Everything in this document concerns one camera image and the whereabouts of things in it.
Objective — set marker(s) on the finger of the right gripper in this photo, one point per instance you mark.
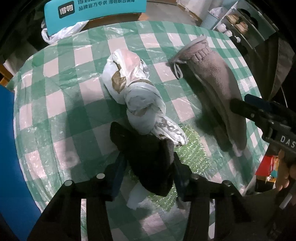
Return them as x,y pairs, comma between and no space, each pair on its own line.
248,111
269,107

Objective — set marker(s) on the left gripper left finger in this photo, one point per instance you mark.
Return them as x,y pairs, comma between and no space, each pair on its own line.
114,174

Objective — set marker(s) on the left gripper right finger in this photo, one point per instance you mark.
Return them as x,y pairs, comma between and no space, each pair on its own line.
181,176

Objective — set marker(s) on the green sparkly scrub cloth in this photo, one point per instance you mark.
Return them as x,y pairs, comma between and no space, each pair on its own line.
192,154

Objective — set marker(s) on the black sock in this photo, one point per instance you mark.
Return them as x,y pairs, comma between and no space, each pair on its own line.
150,159

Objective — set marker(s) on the grey fleece slipper sock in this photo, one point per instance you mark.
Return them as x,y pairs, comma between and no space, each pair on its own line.
219,83

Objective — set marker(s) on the white patterned knotted cloth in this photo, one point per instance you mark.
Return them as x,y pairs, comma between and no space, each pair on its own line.
126,78

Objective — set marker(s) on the person right hand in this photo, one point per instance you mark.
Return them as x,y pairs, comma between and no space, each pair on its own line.
284,172

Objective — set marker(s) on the red package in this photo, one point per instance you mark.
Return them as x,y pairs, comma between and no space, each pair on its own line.
268,167

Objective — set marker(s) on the green checkered tablecloth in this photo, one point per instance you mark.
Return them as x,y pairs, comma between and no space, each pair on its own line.
63,111

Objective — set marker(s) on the metal shoe rack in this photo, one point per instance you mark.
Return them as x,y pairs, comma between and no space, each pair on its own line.
246,21

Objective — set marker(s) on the blue cardboard box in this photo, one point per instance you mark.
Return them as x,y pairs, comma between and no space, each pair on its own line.
18,208

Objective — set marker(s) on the light blue trash bin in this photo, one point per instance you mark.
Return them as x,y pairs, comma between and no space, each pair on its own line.
209,21

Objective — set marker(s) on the white plastic bag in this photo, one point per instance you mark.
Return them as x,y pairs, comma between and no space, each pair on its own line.
63,33

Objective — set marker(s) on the brown cardboard box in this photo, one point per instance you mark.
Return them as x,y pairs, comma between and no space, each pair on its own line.
114,19

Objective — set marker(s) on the teal shoe box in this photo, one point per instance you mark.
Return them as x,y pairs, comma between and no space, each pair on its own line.
65,13

